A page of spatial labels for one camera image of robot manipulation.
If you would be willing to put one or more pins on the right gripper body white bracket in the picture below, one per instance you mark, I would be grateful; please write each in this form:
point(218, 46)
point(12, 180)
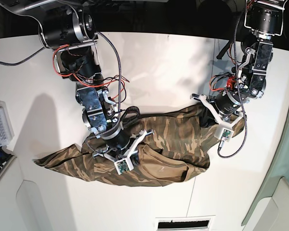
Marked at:
point(123, 153)

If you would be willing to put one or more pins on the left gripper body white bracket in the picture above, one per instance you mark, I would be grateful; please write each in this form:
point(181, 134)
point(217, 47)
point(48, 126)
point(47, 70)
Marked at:
point(223, 111)

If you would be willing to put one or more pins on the camouflage t-shirt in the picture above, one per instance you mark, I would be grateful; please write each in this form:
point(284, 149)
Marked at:
point(176, 152)

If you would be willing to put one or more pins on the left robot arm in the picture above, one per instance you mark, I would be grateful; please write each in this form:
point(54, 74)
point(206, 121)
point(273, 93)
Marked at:
point(264, 20)

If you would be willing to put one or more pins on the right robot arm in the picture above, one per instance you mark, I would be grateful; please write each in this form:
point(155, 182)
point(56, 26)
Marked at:
point(68, 28)

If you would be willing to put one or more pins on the white floor vent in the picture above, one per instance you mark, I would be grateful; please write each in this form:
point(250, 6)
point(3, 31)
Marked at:
point(202, 223)

